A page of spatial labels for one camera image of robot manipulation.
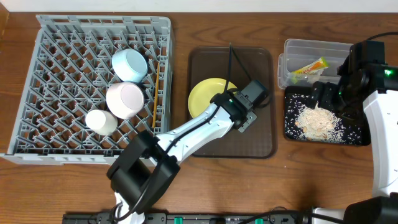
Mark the dark brown serving tray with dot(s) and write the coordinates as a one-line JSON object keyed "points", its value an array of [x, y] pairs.
{"points": [[259, 141]]}

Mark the clear plastic bin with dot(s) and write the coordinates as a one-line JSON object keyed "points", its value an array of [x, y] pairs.
{"points": [[299, 53]]}

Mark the green snack wrapper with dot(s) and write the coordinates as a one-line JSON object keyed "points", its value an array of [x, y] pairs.
{"points": [[301, 74]]}

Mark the white pink bowl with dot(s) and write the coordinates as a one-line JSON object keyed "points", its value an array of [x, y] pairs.
{"points": [[124, 99]]}

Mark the white paper cup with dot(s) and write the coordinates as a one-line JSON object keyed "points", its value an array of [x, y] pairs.
{"points": [[101, 122]]}

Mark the yellow round plate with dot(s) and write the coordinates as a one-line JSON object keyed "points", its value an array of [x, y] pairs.
{"points": [[202, 93]]}

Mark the food scraps rice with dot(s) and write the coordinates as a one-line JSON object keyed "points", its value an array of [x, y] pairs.
{"points": [[318, 123]]}

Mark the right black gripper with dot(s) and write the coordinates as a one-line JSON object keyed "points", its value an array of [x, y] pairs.
{"points": [[327, 89]]}

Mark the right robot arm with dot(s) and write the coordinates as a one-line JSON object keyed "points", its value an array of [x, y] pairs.
{"points": [[365, 93]]}

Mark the light blue bowl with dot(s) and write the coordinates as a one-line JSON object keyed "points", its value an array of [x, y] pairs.
{"points": [[129, 65]]}

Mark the white tissue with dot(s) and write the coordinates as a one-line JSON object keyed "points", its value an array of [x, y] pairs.
{"points": [[314, 76]]}

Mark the black waste tray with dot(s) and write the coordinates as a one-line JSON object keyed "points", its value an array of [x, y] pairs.
{"points": [[290, 130]]}

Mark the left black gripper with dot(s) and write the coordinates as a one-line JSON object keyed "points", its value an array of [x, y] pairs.
{"points": [[252, 118]]}

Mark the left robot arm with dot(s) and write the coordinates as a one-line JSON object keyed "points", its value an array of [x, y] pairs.
{"points": [[146, 168]]}

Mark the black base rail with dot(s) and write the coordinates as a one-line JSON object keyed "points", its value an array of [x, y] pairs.
{"points": [[162, 218]]}

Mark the wooden chopstick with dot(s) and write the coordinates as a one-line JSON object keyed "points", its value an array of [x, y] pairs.
{"points": [[156, 97]]}

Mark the grey plastic dish rack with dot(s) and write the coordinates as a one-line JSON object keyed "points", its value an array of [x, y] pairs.
{"points": [[69, 74]]}

